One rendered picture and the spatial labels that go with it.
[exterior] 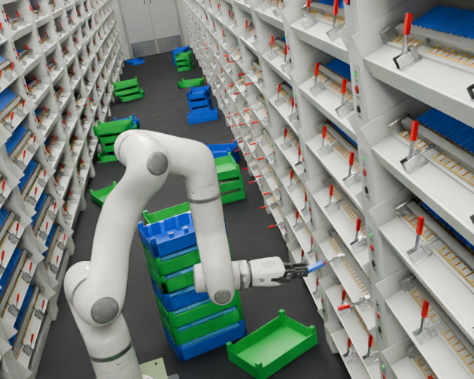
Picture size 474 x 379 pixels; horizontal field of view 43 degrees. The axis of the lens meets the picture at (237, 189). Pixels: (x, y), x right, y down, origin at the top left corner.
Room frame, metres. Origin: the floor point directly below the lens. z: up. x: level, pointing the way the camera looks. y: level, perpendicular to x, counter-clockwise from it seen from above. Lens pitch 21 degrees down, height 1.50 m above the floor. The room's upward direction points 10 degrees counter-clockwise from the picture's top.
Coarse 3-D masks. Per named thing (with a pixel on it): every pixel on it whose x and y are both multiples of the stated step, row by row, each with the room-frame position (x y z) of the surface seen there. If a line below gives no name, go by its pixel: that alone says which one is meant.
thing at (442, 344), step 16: (400, 272) 1.22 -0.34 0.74; (384, 288) 1.22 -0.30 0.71; (400, 288) 1.22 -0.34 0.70; (416, 288) 1.20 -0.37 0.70; (400, 304) 1.17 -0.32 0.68; (416, 304) 1.14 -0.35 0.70; (432, 304) 1.09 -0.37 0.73; (400, 320) 1.12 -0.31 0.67; (416, 320) 1.10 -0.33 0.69; (432, 320) 1.08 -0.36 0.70; (448, 320) 1.02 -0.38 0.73; (416, 336) 1.03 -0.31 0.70; (432, 336) 1.03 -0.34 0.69; (448, 336) 1.01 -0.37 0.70; (464, 336) 0.96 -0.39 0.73; (432, 352) 0.99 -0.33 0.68; (448, 352) 0.97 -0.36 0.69; (464, 352) 0.95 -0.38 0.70; (432, 368) 0.96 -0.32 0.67; (448, 368) 0.94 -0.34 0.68; (464, 368) 0.91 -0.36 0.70
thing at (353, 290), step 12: (324, 228) 1.92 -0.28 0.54; (324, 240) 1.92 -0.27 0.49; (324, 252) 1.85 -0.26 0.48; (348, 276) 1.65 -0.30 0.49; (348, 288) 1.59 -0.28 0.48; (360, 288) 1.56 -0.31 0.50; (360, 312) 1.46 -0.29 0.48; (372, 312) 1.43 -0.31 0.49; (372, 324) 1.39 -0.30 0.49; (372, 336) 1.31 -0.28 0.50
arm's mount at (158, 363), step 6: (156, 360) 1.57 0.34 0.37; (162, 360) 1.56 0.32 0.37; (144, 366) 1.55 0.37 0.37; (150, 366) 1.54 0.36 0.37; (156, 366) 1.54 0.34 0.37; (162, 366) 1.53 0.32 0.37; (144, 372) 1.52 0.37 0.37; (150, 372) 1.51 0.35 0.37; (156, 372) 1.51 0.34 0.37; (162, 372) 1.50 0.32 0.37; (96, 378) 1.53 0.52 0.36; (156, 378) 1.48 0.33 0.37; (162, 378) 1.48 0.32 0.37
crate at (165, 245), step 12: (180, 216) 2.28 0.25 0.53; (144, 228) 2.23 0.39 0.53; (156, 228) 2.24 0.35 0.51; (168, 228) 2.26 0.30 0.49; (192, 228) 2.24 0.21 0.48; (144, 240) 2.15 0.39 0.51; (156, 240) 2.19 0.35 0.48; (168, 240) 2.06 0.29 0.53; (180, 240) 2.07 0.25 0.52; (192, 240) 2.09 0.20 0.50; (156, 252) 2.04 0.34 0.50; (168, 252) 2.05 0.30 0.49
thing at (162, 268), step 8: (144, 248) 2.19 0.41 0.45; (184, 256) 2.07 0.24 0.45; (192, 256) 2.08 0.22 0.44; (152, 264) 2.12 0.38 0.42; (160, 264) 2.04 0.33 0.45; (168, 264) 2.05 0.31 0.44; (176, 264) 2.06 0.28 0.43; (184, 264) 2.07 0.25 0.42; (192, 264) 2.08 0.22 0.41; (160, 272) 2.04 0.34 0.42; (168, 272) 2.05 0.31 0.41
